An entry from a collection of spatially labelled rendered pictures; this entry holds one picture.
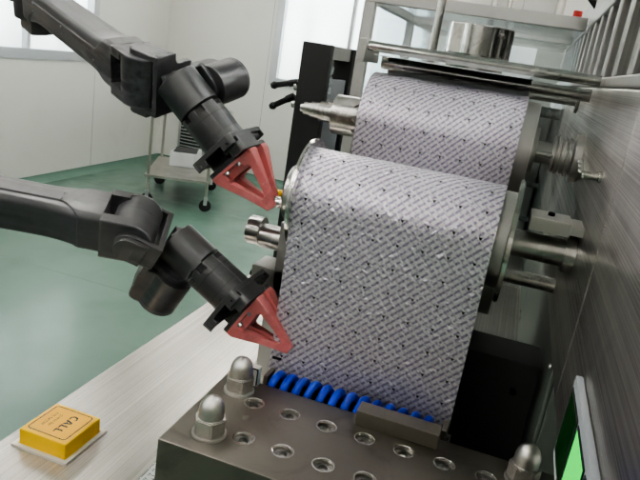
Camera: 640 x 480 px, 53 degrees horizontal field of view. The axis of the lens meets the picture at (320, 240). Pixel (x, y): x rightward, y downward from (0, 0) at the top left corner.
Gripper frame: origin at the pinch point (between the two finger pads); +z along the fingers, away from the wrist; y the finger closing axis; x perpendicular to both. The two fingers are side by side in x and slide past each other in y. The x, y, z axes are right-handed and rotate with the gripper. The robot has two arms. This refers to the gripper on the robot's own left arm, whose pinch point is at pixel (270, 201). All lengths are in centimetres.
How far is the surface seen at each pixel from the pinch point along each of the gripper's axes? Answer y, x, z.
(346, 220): 5.0, 8.3, 7.6
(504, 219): 3.9, 22.5, 18.0
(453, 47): -68, 26, -6
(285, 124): -557, -174, -92
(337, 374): 5.5, -4.8, 22.2
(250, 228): -3.3, -6.3, 0.8
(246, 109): -559, -199, -131
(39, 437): 17.7, -36.5, 5.8
